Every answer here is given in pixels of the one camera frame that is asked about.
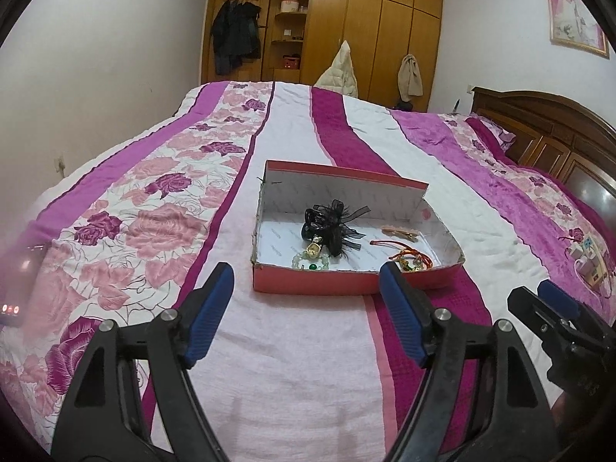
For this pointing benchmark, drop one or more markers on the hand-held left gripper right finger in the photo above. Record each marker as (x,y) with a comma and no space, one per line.
(399,313)

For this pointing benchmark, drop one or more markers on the black ribbon hair bow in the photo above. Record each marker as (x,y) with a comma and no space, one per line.
(332,228)

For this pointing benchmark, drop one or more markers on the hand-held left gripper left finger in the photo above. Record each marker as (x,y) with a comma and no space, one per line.
(211,313)

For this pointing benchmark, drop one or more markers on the framed wall picture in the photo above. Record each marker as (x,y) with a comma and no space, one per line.
(573,14)

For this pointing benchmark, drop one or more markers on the pink pillow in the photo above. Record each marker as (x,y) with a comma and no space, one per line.
(495,130)

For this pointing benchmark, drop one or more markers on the pink round box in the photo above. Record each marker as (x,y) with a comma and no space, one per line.
(288,6)

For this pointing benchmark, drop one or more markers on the beige padded jacket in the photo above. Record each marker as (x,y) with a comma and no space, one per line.
(339,74)

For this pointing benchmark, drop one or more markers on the red cardboard box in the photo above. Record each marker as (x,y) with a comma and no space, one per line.
(313,283)

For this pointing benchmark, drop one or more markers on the pink hair clip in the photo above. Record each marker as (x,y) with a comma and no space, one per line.
(399,234)

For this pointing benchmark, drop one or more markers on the wooden wardrobe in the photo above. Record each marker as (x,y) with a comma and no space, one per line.
(365,24)

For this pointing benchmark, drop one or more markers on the dark hanging coats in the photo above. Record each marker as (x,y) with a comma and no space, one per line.
(235,33)

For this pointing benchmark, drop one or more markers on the red basket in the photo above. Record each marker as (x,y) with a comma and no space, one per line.
(291,61)

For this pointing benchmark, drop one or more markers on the beige hanging garment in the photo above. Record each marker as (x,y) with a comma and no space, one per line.
(410,77)

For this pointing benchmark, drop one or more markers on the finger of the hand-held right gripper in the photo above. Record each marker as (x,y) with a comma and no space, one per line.
(529,310)
(558,296)

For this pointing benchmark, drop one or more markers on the wooden headboard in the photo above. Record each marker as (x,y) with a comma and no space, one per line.
(548,130)

